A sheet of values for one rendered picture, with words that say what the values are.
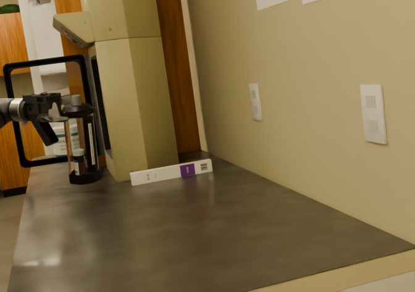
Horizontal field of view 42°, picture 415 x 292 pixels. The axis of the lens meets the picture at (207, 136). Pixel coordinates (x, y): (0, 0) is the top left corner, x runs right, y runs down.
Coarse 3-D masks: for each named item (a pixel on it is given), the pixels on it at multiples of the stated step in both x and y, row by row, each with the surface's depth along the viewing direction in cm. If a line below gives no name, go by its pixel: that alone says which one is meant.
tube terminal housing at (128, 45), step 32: (96, 0) 176; (128, 0) 181; (96, 32) 177; (128, 32) 180; (160, 32) 196; (128, 64) 181; (160, 64) 195; (128, 96) 182; (160, 96) 194; (128, 128) 183; (160, 128) 193; (128, 160) 184; (160, 160) 192
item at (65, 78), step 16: (64, 64) 206; (16, 80) 204; (32, 80) 205; (48, 80) 206; (64, 80) 207; (80, 80) 207; (16, 96) 205; (64, 96) 207; (32, 128) 207; (32, 144) 208; (64, 144) 209; (32, 160) 209
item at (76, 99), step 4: (72, 96) 165; (76, 96) 165; (80, 96) 166; (72, 100) 166; (76, 100) 165; (80, 100) 166; (68, 104) 168; (72, 104) 166; (76, 104) 166; (80, 104) 166; (84, 104) 167; (88, 104) 167; (64, 108) 165; (68, 108) 164; (72, 108) 163; (76, 108) 163; (80, 108) 164; (84, 108) 164; (88, 108) 165; (92, 108) 167
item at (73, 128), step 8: (64, 112) 163; (72, 112) 162; (80, 112) 162; (72, 120) 163; (80, 120) 164; (64, 128) 166; (72, 128) 164; (80, 128) 164; (72, 136) 165; (80, 136) 165; (72, 144) 165; (80, 144) 165; (72, 152) 166; (80, 152) 166; (96, 152) 170; (72, 160) 167; (80, 160) 166; (72, 168) 167; (80, 168) 167
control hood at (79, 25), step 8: (56, 16) 173; (64, 16) 174; (72, 16) 174; (80, 16) 175; (88, 16) 176; (56, 24) 185; (64, 24) 174; (72, 24) 174; (80, 24) 175; (88, 24) 176; (72, 32) 176; (80, 32) 175; (88, 32) 176; (80, 40) 182; (88, 40) 176
